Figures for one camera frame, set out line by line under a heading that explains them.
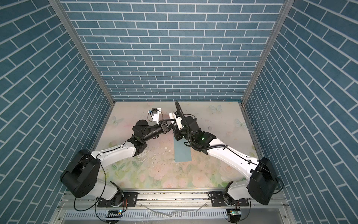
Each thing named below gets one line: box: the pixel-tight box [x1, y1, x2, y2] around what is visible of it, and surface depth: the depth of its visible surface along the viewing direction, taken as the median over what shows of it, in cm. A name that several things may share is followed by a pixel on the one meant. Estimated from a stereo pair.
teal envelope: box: [173, 135, 193, 163], surface depth 93 cm
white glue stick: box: [168, 112, 177, 120], surface depth 77 cm
